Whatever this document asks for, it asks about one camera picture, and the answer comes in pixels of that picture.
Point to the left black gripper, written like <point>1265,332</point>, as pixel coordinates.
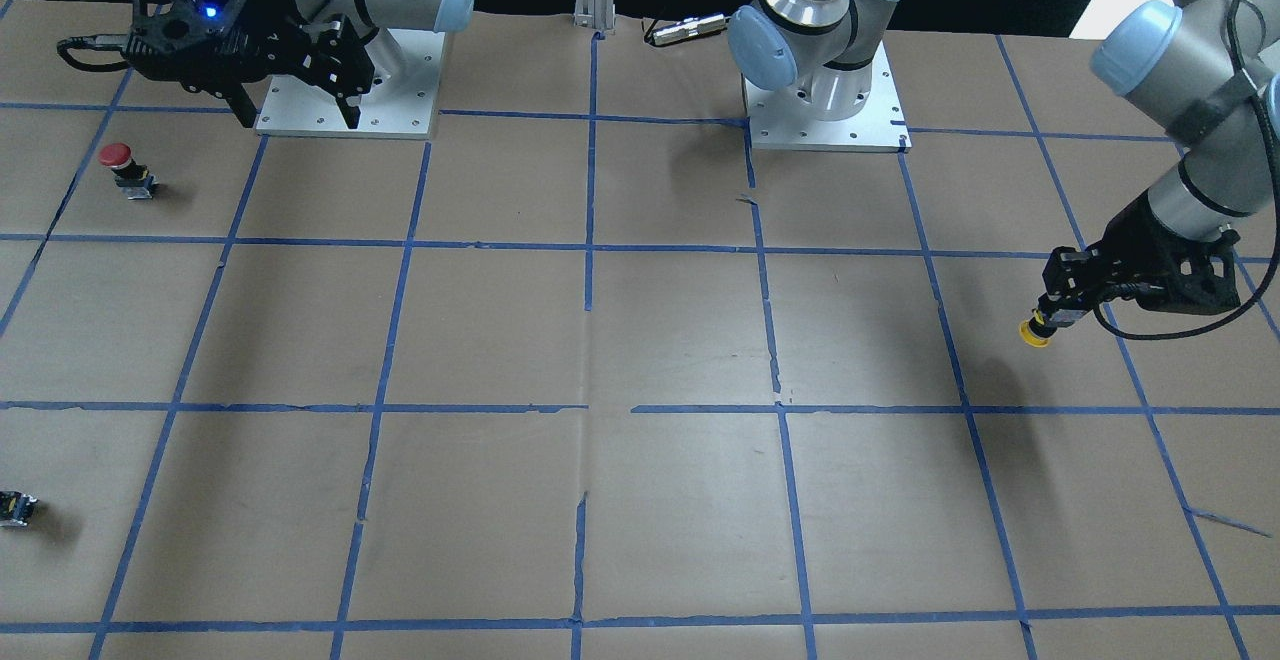
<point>1142,252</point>

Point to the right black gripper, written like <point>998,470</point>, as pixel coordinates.
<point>283,22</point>

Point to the yellow push button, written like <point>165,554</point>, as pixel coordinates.
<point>1036,332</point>

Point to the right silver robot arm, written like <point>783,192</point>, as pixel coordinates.
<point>370,17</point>

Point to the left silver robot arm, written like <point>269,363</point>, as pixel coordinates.
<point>1195,67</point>

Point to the red push button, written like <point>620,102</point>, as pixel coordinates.
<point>132,178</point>

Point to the green push button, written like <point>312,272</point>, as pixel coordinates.
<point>17,508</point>

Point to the silver connector plug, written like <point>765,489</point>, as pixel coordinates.
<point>686,30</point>

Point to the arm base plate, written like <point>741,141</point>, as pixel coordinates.
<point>401,105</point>
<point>860,120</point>

